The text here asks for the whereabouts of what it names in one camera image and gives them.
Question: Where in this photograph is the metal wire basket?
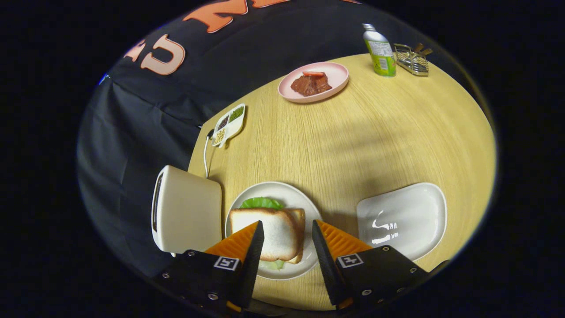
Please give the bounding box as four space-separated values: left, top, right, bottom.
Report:
393 43 430 77

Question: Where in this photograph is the pink plate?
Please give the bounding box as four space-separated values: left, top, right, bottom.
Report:
278 62 350 104

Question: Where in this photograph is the plain white bread slice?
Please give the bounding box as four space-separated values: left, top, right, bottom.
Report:
229 208 300 262

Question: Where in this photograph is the silver bottle with green label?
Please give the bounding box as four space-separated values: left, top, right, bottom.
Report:
362 23 397 77

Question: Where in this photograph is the toasted-edge bread slice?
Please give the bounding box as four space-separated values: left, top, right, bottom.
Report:
285 208 306 265

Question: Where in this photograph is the glossy white squarish plate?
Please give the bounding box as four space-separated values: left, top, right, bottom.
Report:
356 182 448 261

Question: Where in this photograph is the brown meat chunk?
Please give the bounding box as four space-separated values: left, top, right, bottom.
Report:
290 73 333 97

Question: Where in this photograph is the white toaster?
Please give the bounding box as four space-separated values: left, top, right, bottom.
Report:
151 165 222 257

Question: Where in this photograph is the white divided seasoning tray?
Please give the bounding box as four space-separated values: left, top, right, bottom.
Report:
211 104 246 148

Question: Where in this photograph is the round white plate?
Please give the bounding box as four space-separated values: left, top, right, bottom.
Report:
225 181 323 280

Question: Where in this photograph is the green lettuce leaf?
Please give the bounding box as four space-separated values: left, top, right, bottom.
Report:
239 197 286 271

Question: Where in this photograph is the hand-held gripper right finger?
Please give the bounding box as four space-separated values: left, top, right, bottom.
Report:
312 220 448 312

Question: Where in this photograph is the white power cable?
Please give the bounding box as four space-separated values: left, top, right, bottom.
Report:
203 129 215 178

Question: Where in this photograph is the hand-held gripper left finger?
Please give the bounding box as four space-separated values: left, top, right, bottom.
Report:
152 220 265 312

